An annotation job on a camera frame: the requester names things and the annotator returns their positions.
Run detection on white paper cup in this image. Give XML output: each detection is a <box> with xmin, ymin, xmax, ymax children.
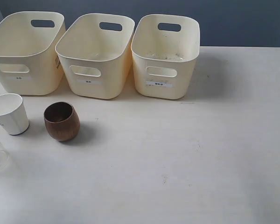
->
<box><xmin>0</xmin><ymin>93</ymin><xmax>29</xmax><ymax>135</ymax></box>

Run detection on left cream plastic bin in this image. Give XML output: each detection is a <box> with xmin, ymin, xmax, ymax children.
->
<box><xmin>0</xmin><ymin>11</ymin><xmax>66</xmax><ymax>95</ymax></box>

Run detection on cream plastic bin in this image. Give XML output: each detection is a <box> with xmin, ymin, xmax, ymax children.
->
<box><xmin>55</xmin><ymin>13</ymin><xmax>135</xmax><ymax>99</ymax></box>
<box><xmin>131</xmin><ymin>14</ymin><xmax>200</xmax><ymax>99</ymax></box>
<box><xmin>0</xmin><ymin>11</ymin><xmax>66</xmax><ymax>95</ymax></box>

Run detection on middle cream plastic bin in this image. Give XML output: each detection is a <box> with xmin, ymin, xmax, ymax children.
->
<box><xmin>55</xmin><ymin>13</ymin><xmax>135</xmax><ymax>99</ymax></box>

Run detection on brown wooden cup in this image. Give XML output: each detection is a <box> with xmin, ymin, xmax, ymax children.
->
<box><xmin>43</xmin><ymin>102</ymin><xmax>80</xmax><ymax>141</ymax></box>

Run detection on right cream plastic bin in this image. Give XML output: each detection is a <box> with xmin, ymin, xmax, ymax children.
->
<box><xmin>131</xmin><ymin>14</ymin><xmax>200</xmax><ymax>99</ymax></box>

